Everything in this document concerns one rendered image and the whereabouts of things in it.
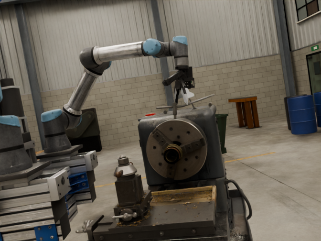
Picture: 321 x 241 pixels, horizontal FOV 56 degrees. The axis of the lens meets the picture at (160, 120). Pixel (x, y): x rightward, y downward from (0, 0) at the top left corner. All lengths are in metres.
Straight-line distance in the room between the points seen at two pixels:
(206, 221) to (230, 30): 11.90
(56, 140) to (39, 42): 10.64
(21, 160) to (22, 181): 0.08
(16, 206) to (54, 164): 0.50
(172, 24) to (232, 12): 2.44
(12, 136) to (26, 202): 0.26
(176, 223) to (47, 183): 0.56
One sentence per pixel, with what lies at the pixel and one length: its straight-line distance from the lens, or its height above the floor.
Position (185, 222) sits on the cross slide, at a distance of 0.96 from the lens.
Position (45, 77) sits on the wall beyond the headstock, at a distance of 12.09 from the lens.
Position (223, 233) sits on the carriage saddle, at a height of 0.93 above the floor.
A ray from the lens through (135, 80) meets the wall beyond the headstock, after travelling 11.62.
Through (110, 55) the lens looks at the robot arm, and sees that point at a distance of 1.58.
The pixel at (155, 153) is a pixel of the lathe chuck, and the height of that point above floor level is 1.08.
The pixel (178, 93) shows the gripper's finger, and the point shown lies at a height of 1.37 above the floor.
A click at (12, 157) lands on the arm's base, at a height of 1.22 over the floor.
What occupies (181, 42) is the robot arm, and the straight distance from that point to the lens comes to 1.58.
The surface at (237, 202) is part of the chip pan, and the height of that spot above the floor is 0.54.
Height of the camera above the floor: 1.34
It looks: 4 degrees down
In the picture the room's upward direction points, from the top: 10 degrees counter-clockwise
